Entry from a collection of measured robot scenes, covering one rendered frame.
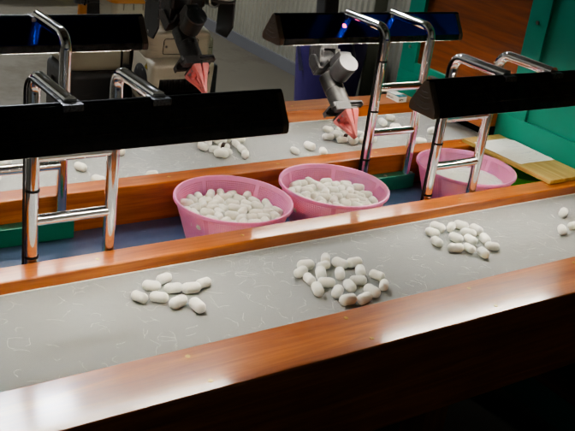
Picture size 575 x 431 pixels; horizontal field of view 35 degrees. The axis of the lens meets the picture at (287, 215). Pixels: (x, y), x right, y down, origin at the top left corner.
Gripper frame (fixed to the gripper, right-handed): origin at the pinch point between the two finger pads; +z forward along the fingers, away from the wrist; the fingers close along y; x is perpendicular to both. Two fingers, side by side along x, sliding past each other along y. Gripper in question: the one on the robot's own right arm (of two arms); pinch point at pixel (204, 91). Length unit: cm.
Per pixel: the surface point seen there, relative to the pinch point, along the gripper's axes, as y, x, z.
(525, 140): 84, -21, 36
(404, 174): 42, -13, 37
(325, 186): 10.9, -19.3, 40.4
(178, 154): -13.6, 0.5, 17.7
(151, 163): -23.2, -2.2, 20.8
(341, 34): 25.2, -30.5, 4.2
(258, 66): 214, 259, -168
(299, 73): 174, 173, -109
